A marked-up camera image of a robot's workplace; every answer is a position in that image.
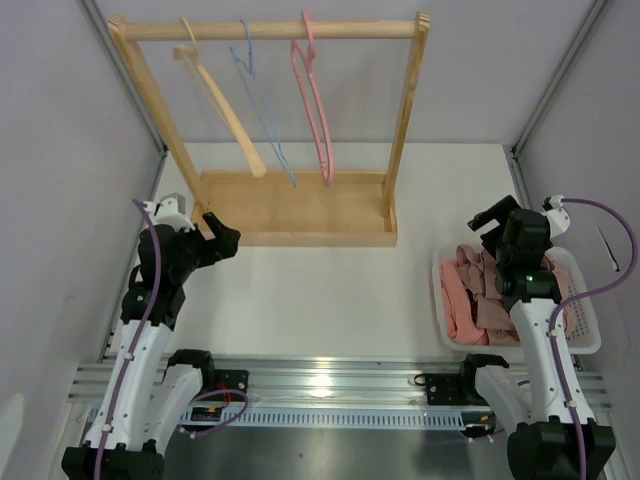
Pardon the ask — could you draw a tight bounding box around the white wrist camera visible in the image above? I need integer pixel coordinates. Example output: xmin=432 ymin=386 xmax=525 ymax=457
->
xmin=142 ymin=193 xmax=196 ymax=232
xmin=542 ymin=194 xmax=571 ymax=238

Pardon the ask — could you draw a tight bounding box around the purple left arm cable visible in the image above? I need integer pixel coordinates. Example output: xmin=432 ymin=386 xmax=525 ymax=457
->
xmin=93 ymin=198 xmax=250 ymax=480

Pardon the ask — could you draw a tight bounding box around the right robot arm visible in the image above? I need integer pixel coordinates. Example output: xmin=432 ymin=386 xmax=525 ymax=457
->
xmin=456 ymin=196 xmax=616 ymax=479

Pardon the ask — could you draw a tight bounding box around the salmon pink garment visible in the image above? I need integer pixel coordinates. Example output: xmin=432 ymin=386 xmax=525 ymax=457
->
xmin=439 ymin=261 xmax=488 ymax=346

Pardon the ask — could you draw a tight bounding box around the dusty pink skirt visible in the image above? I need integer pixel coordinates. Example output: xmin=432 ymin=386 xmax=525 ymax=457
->
xmin=453 ymin=243 xmax=571 ymax=346

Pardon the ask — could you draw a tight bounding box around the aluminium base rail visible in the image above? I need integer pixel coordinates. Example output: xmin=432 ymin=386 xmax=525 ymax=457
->
xmin=67 ymin=355 xmax=612 ymax=412

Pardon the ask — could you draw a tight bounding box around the wooden clothes rack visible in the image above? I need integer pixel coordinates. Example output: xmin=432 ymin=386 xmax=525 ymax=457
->
xmin=107 ymin=12 xmax=431 ymax=247

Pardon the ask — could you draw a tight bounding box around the pink plastic hanger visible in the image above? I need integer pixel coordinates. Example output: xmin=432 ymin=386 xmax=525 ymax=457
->
xmin=290 ymin=10 xmax=335 ymax=187

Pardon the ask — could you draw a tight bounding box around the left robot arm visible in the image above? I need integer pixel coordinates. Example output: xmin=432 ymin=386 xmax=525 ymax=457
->
xmin=61 ymin=204 xmax=241 ymax=479

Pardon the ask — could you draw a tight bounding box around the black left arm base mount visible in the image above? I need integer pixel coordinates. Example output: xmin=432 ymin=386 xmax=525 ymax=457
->
xmin=167 ymin=349 xmax=249 ymax=395

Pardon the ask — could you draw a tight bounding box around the blue wire hanger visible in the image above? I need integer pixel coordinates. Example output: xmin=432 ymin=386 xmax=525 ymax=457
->
xmin=229 ymin=20 xmax=297 ymax=187

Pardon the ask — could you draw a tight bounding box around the white plastic laundry basket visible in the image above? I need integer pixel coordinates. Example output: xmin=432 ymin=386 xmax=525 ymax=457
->
xmin=432 ymin=246 xmax=601 ymax=357

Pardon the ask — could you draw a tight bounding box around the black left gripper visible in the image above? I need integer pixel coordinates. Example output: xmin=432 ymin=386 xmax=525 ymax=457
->
xmin=171 ymin=212 xmax=239 ymax=283

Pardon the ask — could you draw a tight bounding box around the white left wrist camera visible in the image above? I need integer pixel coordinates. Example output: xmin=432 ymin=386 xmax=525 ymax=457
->
xmin=142 ymin=193 xmax=196 ymax=232

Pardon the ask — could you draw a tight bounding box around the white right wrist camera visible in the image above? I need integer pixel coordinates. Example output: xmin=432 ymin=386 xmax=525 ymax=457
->
xmin=542 ymin=194 xmax=571 ymax=238

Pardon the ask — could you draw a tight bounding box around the white slotted cable duct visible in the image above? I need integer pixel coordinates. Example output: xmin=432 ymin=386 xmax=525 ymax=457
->
xmin=179 ymin=406 xmax=497 ymax=431

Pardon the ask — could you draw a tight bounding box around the cream plastic hanger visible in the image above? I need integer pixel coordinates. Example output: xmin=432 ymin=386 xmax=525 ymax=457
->
xmin=173 ymin=16 xmax=267 ymax=178

